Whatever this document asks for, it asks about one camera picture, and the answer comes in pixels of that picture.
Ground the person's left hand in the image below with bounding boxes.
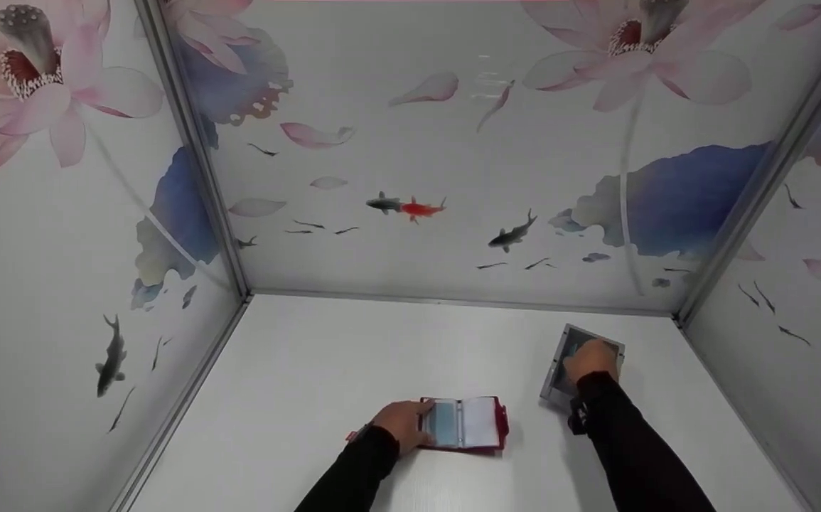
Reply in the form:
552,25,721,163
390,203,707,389
372,400,436,457

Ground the person's right hand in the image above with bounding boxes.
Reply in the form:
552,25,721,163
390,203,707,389
564,339,620,388

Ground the red card holder book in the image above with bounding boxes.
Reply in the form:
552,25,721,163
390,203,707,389
345,396,510,456

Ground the person's right forearm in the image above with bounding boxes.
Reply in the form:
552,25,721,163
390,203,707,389
576,371,717,512

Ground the person's left forearm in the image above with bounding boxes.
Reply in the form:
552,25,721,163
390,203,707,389
295,425,401,512

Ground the grey tray of cards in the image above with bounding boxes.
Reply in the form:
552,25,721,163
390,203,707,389
540,324,626,413

